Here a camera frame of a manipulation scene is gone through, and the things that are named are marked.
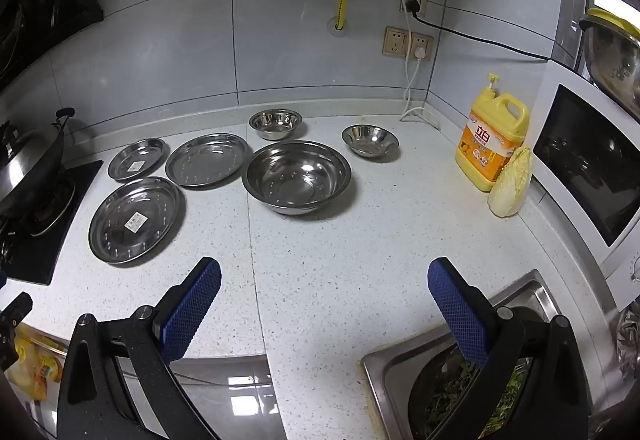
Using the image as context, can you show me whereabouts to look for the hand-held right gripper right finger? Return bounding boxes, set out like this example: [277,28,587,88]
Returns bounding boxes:
[426,257,593,440]

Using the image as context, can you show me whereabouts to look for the flared steel bowl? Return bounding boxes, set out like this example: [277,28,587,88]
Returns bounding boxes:
[342,124,400,159]

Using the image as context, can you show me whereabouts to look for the steel sink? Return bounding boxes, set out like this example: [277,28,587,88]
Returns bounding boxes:
[361,269,617,440]

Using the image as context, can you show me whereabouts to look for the yellow detergent bottle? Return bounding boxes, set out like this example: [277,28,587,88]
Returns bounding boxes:
[455,73,531,193]

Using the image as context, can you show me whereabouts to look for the black basin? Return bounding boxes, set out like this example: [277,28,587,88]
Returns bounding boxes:
[407,305,543,440]

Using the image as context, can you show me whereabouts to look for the small deep steel bowl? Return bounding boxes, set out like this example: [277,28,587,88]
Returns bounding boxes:
[249,108,304,141]

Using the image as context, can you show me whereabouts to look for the yellow plastic bag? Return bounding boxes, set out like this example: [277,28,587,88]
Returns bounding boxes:
[2,325,69,403]

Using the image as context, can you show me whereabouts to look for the beige wall outlet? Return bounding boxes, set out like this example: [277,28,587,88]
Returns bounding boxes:
[410,32,435,61]
[382,26,412,57]

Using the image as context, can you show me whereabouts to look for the black plug and cable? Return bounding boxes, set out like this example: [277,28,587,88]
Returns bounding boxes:
[406,0,557,64]

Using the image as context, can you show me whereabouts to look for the medium steel plate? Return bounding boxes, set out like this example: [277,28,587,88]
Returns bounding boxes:
[165,133,253,189]

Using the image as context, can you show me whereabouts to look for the steel pot with yellow lid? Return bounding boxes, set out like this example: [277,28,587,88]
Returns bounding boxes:
[579,7,640,121]

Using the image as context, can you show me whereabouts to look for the large steel plate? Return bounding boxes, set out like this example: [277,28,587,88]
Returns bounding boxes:
[88,177,186,265]

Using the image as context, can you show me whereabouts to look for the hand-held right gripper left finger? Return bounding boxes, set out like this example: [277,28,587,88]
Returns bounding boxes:
[56,256,223,440]

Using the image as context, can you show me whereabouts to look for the green leafy vegetables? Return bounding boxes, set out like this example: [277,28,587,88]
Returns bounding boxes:
[427,352,532,431]

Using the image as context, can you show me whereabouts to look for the white plug and cable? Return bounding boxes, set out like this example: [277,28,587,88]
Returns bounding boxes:
[399,47,442,131]

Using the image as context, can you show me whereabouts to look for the wok with steel lid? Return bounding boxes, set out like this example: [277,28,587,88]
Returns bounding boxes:
[0,107,76,217]

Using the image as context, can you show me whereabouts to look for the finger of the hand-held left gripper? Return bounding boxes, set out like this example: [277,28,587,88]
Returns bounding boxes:
[0,292,34,370]

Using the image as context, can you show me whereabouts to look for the large steel bowl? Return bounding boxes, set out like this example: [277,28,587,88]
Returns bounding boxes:
[241,140,352,217]

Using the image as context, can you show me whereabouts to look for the napa cabbage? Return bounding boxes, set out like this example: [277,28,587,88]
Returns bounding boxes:
[487,147,533,219]

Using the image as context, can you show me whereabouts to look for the small steel plate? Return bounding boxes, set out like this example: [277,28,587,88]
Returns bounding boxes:
[107,138,168,183]

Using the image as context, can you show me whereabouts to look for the black gas stove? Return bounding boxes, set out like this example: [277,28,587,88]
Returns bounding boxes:
[0,160,104,285]

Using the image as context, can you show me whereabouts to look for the silver crumpled foil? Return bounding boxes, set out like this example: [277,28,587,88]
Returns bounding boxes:
[615,305,640,371]

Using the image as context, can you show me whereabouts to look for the white microwave oven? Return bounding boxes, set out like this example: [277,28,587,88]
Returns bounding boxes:
[530,60,640,311]

